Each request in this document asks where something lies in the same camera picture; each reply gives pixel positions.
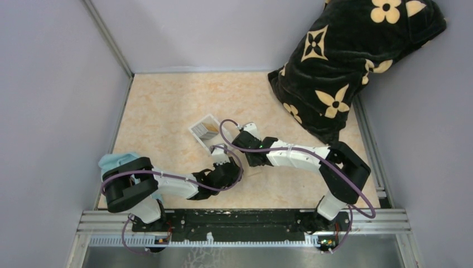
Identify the aluminium frame rail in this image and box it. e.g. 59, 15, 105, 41
66, 209, 422, 267

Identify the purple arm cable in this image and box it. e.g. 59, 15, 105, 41
219, 118, 377, 255
100, 144, 245, 255

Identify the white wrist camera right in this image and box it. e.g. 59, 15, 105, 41
242, 122, 262, 140

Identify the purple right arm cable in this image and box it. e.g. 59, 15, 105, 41
219, 118, 377, 255

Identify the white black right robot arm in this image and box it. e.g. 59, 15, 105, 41
231, 131, 371, 230

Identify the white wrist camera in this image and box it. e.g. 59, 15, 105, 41
210, 143, 230, 165
242, 122, 262, 140

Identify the white plastic card box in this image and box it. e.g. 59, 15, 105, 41
188, 114, 234, 155

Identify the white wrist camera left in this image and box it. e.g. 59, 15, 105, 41
210, 143, 230, 165

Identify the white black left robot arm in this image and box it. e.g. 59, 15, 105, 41
101, 157, 243, 231

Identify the light blue cloth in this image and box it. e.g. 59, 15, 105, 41
98, 152, 141, 176

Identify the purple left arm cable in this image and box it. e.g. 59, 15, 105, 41
100, 144, 245, 255

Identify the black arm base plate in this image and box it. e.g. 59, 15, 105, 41
131, 209, 350, 233

